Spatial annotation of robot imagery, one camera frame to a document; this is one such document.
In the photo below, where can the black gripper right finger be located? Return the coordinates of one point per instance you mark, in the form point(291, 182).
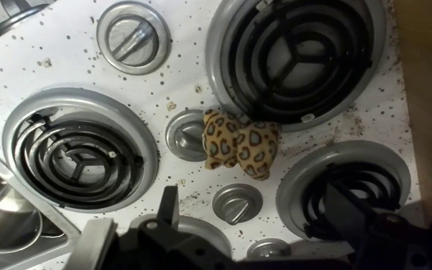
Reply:
point(348, 215)

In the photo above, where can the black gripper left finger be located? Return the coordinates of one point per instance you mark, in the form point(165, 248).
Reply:
point(168, 210)

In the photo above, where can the leopard print stuffed animal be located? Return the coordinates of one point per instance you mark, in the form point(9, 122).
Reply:
point(225, 140)

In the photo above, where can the black coil stove burner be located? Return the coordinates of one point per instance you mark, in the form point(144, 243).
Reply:
point(14, 144)
point(218, 65)
point(296, 174)

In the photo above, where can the grey stove knob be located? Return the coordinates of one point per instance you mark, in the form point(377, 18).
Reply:
point(236, 203)
point(269, 248)
point(134, 38)
point(183, 135)

